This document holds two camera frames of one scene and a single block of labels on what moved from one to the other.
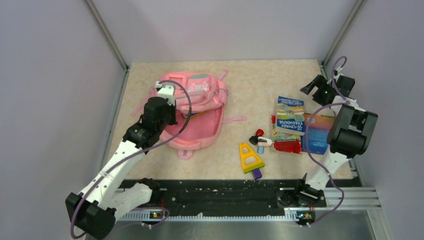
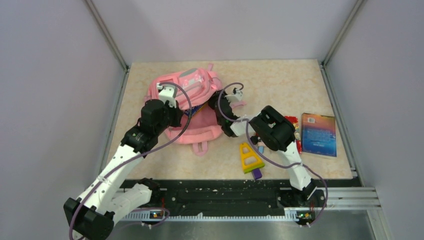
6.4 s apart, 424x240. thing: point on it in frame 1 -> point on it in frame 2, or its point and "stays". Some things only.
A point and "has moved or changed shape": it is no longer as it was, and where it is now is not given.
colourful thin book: x=320 y=127 stays
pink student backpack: x=200 y=99 has moved or changed shape
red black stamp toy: x=254 y=139 stays
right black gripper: x=321 y=83 -> x=213 y=99
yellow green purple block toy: x=251 y=162 stays
